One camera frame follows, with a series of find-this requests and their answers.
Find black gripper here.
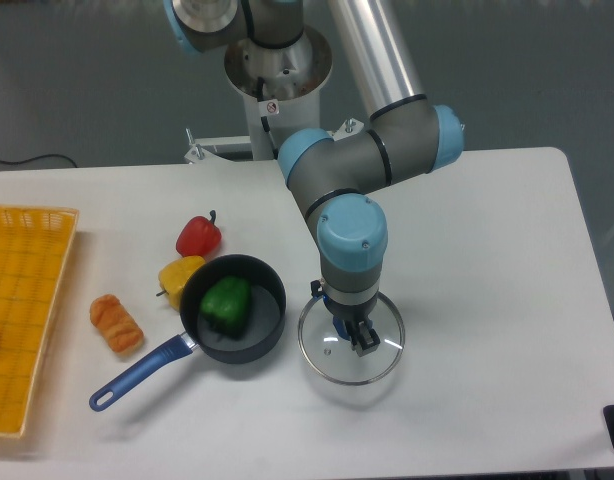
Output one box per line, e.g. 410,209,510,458
310,279,380,357

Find glass pot lid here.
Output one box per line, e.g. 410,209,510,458
298,293,406,386

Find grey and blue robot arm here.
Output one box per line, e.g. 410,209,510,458
164,1,464,355

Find green bell pepper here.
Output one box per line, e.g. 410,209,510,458
200,276,251,338

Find red bell pepper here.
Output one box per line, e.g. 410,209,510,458
175,210,222,257

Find yellow bell pepper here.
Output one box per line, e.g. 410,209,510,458
157,256,206,311

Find orange bread roll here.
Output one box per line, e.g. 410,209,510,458
89,294,144,356

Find yellow woven basket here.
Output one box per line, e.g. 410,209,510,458
0,205,79,438

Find dark pot with blue handle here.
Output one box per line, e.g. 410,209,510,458
89,254,286,412

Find white mounting bracket right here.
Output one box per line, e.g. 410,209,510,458
330,118,364,141

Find white mounting bracket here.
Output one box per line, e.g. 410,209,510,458
330,118,364,141
183,127,253,164

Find white mounting bracket left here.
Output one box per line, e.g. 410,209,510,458
183,127,253,164

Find black cable on floor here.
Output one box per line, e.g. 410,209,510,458
0,153,79,168

